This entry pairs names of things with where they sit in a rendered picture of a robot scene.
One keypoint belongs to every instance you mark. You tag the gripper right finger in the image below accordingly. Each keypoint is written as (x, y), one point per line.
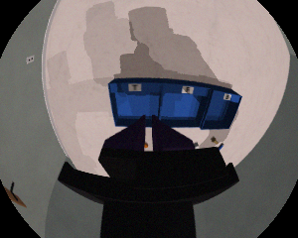
(165, 138)

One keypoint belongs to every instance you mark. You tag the dark blue rack of bins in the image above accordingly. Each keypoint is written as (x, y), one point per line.
(181, 108)

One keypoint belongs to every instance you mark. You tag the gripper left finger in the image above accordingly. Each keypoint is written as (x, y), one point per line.
(132, 137)

